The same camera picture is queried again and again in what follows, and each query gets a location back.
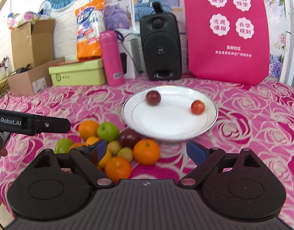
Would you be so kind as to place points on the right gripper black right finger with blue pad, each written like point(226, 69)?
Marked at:
point(238, 186)

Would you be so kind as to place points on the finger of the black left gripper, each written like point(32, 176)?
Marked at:
point(46, 124)

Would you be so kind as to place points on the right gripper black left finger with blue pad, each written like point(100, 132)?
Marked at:
point(55, 186)

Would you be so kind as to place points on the pale green apple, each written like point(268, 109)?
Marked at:
point(63, 145)

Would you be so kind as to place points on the small tangerine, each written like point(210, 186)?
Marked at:
point(77, 144)

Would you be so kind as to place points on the large orange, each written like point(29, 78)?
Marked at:
point(88, 129)
point(118, 168)

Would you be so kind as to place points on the yellow orange kumquat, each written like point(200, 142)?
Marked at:
point(105, 159)

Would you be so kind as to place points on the small mandarin orange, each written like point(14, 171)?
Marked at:
point(91, 140)

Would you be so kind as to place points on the large front orange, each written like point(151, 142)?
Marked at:
point(118, 168)

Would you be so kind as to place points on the bright green apple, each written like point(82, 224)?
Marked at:
point(108, 131)

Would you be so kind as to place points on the tan longan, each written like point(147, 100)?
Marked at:
point(114, 147)
point(126, 153)

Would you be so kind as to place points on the dark purple plum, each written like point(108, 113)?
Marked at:
point(129, 138)

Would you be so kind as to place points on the red orange small tomato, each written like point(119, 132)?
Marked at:
point(197, 107)

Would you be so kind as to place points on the orange with stem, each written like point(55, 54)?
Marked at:
point(147, 152)

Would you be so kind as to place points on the dark red plum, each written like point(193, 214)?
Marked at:
point(153, 97)

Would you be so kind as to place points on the small brown cardboard box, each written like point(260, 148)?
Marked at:
point(30, 83)

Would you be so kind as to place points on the green shoe box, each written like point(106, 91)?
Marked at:
point(78, 73)

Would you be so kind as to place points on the tall open cardboard box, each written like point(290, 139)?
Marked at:
point(32, 44)

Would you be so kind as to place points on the pink thermos bottle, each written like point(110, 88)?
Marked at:
point(111, 58)

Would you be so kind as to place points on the white round plate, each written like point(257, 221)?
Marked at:
point(171, 119)

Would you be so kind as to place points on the white box behind thermos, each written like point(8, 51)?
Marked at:
point(129, 51)

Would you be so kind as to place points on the bedding poster purple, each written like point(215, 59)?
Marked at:
point(117, 15)

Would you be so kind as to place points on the black speaker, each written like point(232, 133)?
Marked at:
point(161, 45)

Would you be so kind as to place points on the pink fabric bag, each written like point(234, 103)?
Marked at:
point(228, 40)

